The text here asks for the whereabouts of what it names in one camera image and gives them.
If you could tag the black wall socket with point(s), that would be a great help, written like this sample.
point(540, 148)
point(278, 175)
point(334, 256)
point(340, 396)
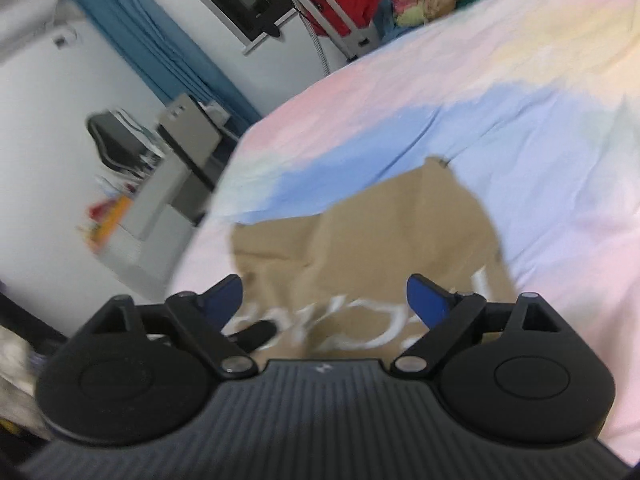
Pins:
point(64, 40)

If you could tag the blue garment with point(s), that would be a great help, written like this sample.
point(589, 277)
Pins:
point(387, 17)

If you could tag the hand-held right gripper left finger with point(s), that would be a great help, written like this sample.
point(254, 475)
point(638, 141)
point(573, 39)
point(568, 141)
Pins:
point(222, 300)

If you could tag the pastel bedsheet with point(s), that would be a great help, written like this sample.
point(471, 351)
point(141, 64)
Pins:
point(550, 135)

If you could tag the white dressing table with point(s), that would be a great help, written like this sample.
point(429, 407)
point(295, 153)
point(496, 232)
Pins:
point(150, 255)

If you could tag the narrow blue curtain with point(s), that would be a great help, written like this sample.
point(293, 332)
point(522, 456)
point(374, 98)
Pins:
point(160, 45)

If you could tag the tan printed t-shirt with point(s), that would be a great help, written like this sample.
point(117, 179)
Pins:
point(400, 230)

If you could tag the yellow garment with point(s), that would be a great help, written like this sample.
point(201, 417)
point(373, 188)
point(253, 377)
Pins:
point(410, 17)

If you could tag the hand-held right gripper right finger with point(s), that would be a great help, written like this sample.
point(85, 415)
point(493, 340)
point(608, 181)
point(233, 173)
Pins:
point(427, 302)

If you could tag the grey black chair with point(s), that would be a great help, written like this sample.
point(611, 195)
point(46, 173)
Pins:
point(180, 160)

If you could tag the orange box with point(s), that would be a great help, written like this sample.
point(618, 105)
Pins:
point(110, 220)

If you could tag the silver tripod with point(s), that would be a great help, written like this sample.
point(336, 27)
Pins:
point(330, 15)

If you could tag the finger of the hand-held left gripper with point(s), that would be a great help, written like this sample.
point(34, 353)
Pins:
point(257, 335)

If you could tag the light brown garment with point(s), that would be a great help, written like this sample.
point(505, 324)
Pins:
point(445, 0)

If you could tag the wavy mirror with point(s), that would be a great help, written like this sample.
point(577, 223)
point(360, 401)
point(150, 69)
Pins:
point(117, 142)

